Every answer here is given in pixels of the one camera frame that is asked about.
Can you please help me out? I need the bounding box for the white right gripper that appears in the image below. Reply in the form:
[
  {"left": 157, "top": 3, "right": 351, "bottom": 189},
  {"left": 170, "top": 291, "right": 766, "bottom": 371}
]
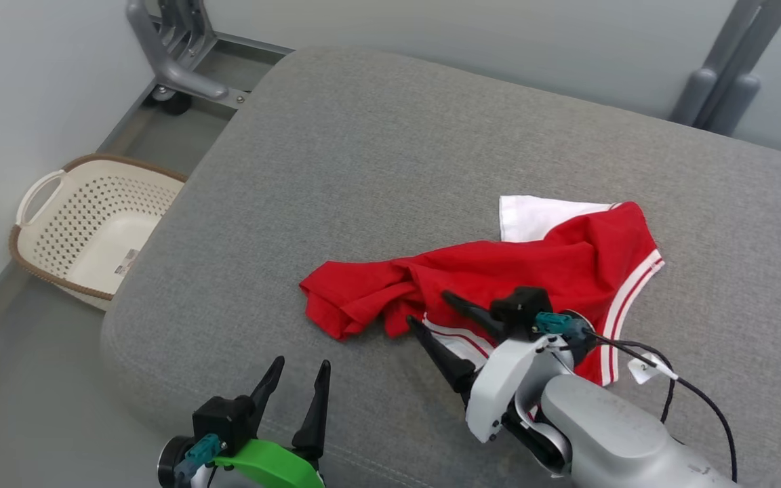
[{"left": 406, "top": 290, "right": 599, "bottom": 445}]

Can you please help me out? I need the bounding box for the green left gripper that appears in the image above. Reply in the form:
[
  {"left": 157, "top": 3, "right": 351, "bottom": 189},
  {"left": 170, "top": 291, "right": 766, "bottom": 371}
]
[{"left": 157, "top": 356, "right": 332, "bottom": 488}]

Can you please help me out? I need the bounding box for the red white-sleeved jersey shirt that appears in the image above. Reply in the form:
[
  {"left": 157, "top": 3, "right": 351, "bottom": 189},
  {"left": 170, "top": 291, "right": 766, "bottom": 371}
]
[{"left": 299, "top": 195, "right": 666, "bottom": 387}]

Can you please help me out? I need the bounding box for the cream perforated laundry basket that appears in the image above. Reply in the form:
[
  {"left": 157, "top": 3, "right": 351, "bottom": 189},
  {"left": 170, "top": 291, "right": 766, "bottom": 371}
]
[{"left": 9, "top": 153, "right": 189, "bottom": 312}]

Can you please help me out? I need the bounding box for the black caster wheel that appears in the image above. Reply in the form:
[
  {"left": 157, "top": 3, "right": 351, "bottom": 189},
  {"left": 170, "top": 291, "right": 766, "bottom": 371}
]
[{"left": 152, "top": 87, "right": 193, "bottom": 116}]

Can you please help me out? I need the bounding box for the grey metal partition stand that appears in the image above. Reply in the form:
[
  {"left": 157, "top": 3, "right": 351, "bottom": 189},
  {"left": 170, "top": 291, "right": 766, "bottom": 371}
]
[{"left": 126, "top": 0, "right": 252, "bottom": 110}]

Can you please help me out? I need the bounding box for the left gripper teal-plug black cable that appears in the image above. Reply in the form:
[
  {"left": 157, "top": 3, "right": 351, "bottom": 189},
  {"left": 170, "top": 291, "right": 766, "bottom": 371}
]
[{"left": 174, "top": 434, "right": 223, "bottom": 483}]

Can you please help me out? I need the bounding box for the white cable label tag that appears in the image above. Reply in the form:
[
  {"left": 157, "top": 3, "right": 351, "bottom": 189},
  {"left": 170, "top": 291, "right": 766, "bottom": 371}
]
[{"left": 628, "top": 354, "right": 680, "bottom": 386}]

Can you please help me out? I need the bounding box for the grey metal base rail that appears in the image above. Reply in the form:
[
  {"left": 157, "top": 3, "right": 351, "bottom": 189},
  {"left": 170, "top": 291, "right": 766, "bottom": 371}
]
[{"left": 214, "top": 30, "right": 294, "bottom": 56}]

